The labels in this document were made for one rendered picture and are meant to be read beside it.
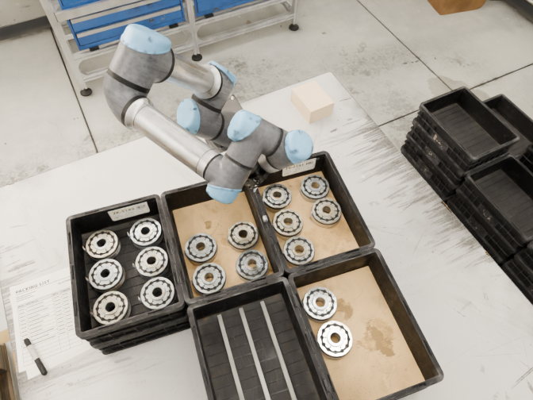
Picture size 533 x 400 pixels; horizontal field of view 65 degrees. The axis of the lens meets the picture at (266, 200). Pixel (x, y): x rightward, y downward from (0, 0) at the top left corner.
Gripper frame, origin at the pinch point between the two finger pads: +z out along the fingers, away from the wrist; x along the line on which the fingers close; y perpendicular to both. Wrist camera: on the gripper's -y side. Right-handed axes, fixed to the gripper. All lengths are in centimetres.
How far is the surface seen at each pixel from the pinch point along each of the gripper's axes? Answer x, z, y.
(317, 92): 26, 27, -67
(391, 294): 54, -21, 15
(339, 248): 42.8, -3.6, 4.2
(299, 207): 29.2, 7.8, -5.5
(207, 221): 6.1, 21.9, 12.3
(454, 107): 97, 18, -112
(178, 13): -42, 136, -136
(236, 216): 13.2, 17.6, 6.4
